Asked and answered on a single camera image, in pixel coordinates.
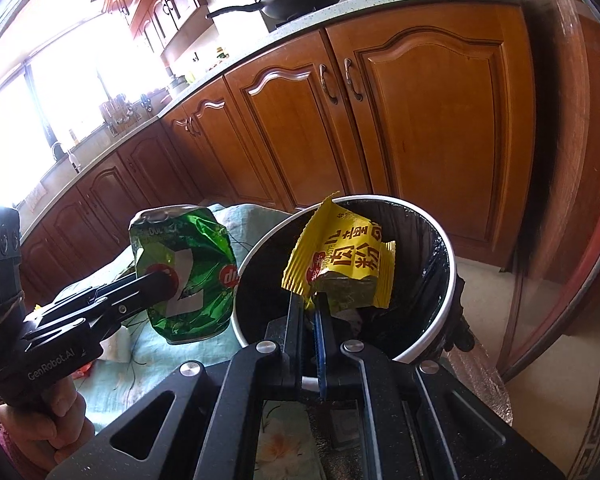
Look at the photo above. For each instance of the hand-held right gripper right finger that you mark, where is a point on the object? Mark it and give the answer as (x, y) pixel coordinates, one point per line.
(323, 360)

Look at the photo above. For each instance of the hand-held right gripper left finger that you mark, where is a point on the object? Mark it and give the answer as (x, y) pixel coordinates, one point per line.
(295, 330)

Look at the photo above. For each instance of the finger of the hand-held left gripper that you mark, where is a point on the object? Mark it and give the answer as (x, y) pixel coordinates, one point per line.
(130, 295)
(87, 292)

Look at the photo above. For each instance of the crushed green can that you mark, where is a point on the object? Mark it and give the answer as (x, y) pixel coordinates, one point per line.
(200, 260)

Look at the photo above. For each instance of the yellow snack wrapper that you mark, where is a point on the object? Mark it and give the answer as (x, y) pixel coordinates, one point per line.
(340, 255)

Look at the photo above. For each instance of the white bin with black bag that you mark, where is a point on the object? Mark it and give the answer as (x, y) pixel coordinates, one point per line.
(430, 310)

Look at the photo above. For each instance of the person's left hand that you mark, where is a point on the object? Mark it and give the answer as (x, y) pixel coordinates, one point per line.
(55, 430)

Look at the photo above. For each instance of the teal floral cloth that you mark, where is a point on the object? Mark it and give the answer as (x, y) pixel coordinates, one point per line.
(140, 385)

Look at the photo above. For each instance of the kitchen sink faucet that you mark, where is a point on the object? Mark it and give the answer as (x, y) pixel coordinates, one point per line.
(62, 152)

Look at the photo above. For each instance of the utensil rack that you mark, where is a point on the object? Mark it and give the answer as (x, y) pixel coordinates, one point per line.
(120, 112)

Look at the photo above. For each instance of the kitchen window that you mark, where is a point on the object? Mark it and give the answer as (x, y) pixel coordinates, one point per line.
(70, 95)

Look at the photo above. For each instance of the small metal pot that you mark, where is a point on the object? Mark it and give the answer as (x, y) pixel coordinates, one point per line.
(176, 85)

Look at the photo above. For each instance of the brown wooden lower cabinets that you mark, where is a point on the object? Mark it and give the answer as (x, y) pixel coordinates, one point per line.
(430, 125)

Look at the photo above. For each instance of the brown wooden cabinets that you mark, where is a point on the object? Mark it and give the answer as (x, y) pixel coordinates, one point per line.
(430, 125)
(155, 5)

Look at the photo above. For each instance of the speckled kitchen countertop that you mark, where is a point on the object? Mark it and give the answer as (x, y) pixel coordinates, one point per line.
(240, 55)

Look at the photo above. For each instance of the brown wooden upper cabinets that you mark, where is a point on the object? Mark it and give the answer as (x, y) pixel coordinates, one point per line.
(155, 5)

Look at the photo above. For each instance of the glass door with wooden frame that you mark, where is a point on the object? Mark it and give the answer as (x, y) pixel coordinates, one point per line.
(560, 185)

